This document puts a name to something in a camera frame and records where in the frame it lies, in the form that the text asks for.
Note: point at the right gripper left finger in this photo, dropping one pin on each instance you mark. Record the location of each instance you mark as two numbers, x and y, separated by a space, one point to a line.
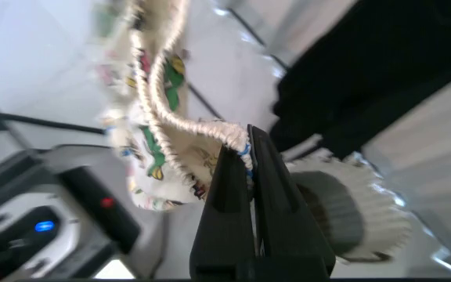
225 219

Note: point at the cream printed garment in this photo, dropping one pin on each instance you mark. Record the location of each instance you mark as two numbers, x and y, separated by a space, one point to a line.
151 184

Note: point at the black clothes rack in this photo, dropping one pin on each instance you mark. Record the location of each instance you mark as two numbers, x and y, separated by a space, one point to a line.
53 122

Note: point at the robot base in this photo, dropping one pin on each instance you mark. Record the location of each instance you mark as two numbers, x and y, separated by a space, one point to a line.
53 219

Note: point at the white laundry basket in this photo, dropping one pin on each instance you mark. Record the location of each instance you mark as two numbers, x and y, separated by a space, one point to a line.
370 207

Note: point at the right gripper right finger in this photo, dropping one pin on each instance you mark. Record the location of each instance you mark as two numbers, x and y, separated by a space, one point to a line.
288 235

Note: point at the black t-shirt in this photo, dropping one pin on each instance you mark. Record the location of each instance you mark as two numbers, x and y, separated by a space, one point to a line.
366 70

